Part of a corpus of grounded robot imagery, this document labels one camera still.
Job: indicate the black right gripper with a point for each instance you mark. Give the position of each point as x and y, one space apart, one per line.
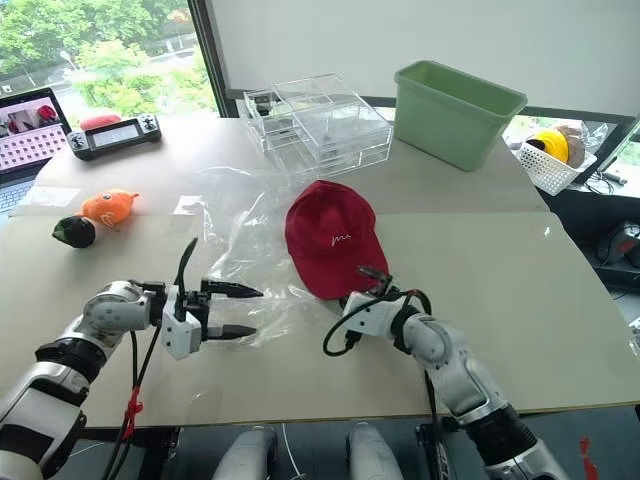
385 290

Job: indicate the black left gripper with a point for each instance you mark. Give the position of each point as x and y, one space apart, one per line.
195 306

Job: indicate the dark red baseball cap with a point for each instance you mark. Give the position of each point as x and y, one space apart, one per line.
330 235

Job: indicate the clear plastic bag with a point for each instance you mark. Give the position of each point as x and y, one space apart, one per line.
250 250

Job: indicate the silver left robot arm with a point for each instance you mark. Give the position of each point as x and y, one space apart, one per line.
107 312

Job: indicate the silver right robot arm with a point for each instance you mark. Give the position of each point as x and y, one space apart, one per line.
450 360

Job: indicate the grey rounded shape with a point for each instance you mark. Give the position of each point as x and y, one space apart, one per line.
247 455
375 455

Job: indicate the clear acrylic drawer organizer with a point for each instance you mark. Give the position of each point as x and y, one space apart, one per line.
330 125

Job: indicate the orange fish plush toy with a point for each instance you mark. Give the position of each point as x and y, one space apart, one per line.
107 207

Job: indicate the green plastic bin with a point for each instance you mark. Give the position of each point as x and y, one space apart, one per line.
445 120

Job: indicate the dark green plush toy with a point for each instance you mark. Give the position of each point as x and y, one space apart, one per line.
75 232

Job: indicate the small black item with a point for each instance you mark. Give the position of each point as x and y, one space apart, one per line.
263 104

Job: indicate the white perforated plastic basket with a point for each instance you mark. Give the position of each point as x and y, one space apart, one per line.
550 170

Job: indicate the black handheld controller with screen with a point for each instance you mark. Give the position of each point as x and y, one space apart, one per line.
112 137

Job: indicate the yellow cap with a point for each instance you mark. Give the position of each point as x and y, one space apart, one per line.
550 144

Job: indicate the red rounded object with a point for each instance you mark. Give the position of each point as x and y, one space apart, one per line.
100 121

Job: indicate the white board panel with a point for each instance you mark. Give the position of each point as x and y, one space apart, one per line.
400 35

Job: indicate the brown cap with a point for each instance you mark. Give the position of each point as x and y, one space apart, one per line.
576 145

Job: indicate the black and red device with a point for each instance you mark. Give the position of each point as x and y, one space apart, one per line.
622 245

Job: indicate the open laptop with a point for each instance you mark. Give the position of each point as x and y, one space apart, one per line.
25 140

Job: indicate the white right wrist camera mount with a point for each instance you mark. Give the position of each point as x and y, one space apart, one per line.
370 312

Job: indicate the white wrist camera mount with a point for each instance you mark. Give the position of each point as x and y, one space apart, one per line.
370 312
180 335

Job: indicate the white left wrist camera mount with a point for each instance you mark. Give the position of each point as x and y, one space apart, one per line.
180 335

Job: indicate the black table frame bracket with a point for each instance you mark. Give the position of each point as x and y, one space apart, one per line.
429 450

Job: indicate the dark window frame post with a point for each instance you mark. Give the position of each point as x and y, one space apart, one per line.
207 60

